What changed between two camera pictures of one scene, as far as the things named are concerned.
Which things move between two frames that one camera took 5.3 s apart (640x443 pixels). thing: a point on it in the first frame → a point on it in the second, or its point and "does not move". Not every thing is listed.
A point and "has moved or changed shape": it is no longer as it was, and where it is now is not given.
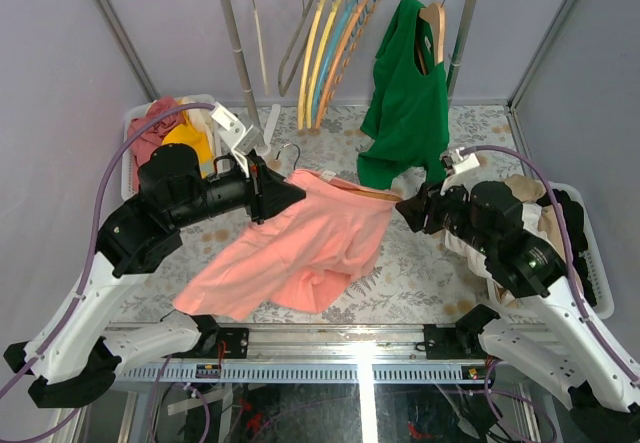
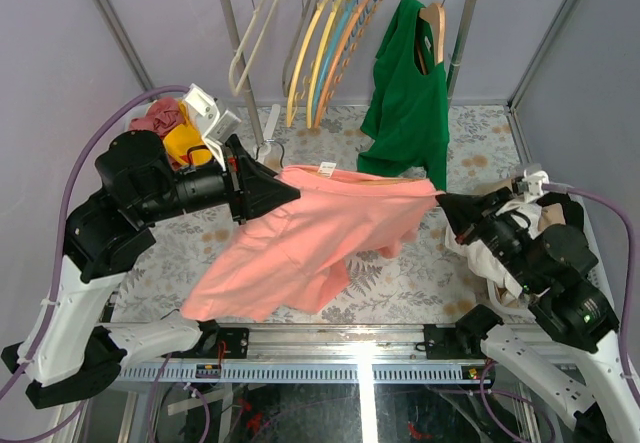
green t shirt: [408, 122] does not move
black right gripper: [427, 202] → [461, 210]
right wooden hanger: [435, 15] does not move
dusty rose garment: [146, 142] does not move
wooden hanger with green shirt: [360, 192] → [367, 180]
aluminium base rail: [320, 354] does not move
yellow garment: [187, 133] does not move
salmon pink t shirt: [304, 257] has moved or changed shape
